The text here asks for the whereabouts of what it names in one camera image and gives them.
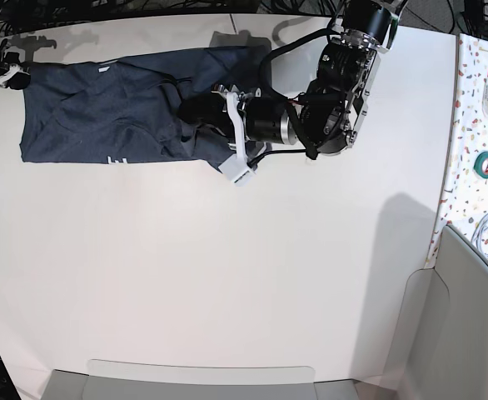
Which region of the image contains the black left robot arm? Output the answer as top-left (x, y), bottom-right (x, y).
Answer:
top-left (177, 1), bottom-right (406, 159)

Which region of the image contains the grey plastic bin right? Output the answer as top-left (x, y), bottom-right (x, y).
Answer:
top-left (381, 226), bottom-right (488, 399)

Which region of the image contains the terrazzo patterned side table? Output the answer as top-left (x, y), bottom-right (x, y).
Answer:
top-left (426, 34), bottom-right (488, 267)

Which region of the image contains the grey plastic bin front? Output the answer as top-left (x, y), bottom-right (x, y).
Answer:
top-left (42, 359), bottom-right (359, 399)

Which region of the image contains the green tape roll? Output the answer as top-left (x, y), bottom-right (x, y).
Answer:
top-left (474, 152), bottom-right (488, 179)

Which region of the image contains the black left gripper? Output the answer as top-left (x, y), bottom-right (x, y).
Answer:
top-left (177, 93), bottom-right (294, 145)

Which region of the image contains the grey plastic bin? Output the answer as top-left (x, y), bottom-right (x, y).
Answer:
top-left (42, 359), bottom-right (359, 399)
top-left (381, 226), bottom-right (488, 399)

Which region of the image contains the navy blue t-shirt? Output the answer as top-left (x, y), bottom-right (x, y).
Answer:
top-left (20, 46), bottom-right (266, 168)

